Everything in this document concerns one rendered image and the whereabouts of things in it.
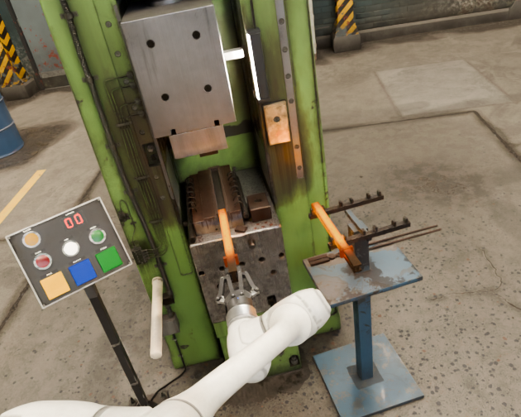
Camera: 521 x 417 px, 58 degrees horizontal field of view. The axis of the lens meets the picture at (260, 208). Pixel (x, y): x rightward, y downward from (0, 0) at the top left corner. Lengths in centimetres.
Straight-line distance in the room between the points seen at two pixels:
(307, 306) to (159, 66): 94
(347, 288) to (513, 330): 115
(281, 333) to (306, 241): 121
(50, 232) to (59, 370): 135
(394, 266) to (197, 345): 114
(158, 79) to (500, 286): 220
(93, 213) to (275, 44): 91
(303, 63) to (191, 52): 46
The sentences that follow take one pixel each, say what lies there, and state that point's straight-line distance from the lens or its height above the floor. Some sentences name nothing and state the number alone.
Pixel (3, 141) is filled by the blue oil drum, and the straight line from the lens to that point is 623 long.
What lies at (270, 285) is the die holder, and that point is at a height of 62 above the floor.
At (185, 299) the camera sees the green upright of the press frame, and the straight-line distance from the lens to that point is 235.
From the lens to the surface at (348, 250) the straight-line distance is 163.
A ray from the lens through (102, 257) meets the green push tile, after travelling 182.
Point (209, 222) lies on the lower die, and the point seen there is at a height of 97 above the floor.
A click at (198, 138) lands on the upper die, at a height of 133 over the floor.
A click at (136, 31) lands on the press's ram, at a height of 173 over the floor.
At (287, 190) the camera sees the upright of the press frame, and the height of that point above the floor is 95.
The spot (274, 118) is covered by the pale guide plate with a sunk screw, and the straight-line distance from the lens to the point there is 189.
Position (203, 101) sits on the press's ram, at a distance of 170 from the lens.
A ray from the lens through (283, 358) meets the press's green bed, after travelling 245.
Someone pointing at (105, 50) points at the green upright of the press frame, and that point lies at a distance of 181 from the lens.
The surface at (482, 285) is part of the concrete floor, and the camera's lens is 301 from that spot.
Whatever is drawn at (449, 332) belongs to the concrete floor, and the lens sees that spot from 272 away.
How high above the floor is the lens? 201
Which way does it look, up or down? 33 degrees down
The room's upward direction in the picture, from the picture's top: 10 degrees counter-clockwise
